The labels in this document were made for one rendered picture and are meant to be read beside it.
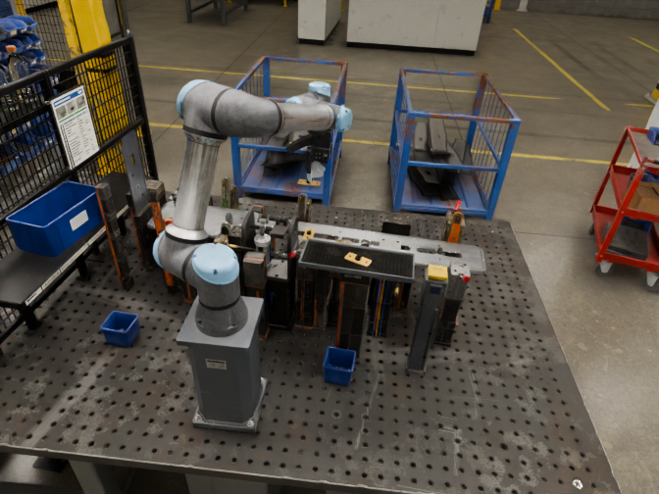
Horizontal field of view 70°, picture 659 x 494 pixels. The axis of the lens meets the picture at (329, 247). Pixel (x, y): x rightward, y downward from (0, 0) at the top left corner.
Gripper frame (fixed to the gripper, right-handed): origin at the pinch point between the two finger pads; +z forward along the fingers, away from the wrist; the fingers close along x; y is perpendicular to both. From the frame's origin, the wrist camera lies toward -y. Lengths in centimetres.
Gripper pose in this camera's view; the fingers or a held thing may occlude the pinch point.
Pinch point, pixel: (309, 178)
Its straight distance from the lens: 179.3
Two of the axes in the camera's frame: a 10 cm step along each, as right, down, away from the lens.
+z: -0.6, 8.2, 5.7
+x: 1.8, -5.5, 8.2
